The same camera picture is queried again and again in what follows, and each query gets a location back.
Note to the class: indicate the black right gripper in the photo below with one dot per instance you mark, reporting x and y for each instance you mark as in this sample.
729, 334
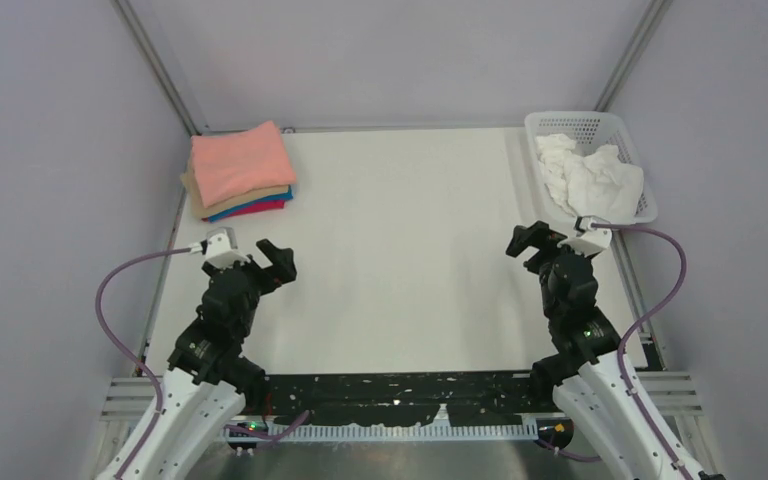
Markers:
538, 236

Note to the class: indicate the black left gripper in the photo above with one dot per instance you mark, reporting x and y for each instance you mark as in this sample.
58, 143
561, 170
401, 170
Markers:
281, 269

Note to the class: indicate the white printed t-shirt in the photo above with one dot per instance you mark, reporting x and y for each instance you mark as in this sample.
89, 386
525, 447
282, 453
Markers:
599, 184

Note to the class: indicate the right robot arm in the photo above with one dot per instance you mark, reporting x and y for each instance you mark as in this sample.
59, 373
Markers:
590, 378

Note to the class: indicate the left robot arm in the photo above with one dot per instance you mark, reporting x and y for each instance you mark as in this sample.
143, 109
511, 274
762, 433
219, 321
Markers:
208, 381

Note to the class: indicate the folded magenta t-shirt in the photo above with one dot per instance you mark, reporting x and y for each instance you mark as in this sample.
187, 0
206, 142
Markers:
257, 207

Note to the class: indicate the white plastic laundry basket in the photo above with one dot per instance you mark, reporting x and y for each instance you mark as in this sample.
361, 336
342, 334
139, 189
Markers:
590, 130

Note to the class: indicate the folded pink t-shirt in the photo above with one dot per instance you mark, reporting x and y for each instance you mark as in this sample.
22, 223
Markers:
233, 164

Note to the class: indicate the folded tan t-shirt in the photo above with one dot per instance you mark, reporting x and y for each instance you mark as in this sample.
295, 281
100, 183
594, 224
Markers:
200, 210

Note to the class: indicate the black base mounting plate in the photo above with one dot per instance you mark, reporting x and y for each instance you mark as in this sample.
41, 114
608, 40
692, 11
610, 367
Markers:
469, 398

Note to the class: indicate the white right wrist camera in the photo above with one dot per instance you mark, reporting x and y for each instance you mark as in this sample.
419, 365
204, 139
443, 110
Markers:
592, 236

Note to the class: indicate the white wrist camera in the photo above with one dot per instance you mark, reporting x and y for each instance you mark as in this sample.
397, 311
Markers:
220, 249
592, 236

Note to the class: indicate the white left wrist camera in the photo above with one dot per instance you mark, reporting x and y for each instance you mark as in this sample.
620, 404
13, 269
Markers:
220, 249

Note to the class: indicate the white slotted cable duct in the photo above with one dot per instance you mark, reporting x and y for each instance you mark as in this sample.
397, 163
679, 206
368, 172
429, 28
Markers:
434, 432

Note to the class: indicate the aluminium frame rail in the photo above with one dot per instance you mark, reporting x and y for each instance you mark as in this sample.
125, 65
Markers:
152, 58

